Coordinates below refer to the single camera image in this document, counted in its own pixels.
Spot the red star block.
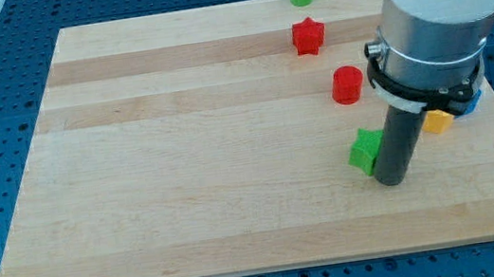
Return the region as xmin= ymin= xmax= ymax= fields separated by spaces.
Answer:
xmin=291 ymin=17 xmax=325 ymax=56

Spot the red cylinder block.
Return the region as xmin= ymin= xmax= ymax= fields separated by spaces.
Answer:
xmin=331 ymin=65 xmax=363 ymax=105

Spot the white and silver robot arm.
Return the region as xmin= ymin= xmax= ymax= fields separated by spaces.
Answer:
xmin=363 ymin=0 xmax=494 ymax=186

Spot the wooden board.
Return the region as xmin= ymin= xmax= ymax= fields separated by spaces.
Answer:
xmin=0 ymin=0 xmax=494 ymax=277

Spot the yellow block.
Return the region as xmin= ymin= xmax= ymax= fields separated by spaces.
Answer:
xmin=422 ymin=110 xmax=455 ymax=135

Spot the green star block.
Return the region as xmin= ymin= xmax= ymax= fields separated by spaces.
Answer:
xmin=348 ymin=128 xmax=383 ymax=176

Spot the blue block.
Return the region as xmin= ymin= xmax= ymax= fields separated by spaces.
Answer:
xmin=458 ymin=89 xmax=483 ymax=118

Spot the black flange mount ring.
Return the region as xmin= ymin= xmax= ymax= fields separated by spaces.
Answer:
xmin=363 ymin=40 xmax=485 ymax=116

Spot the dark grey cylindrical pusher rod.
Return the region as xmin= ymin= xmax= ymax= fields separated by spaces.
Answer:
xmin=374 ymin=106 xmax=426 ymax=186

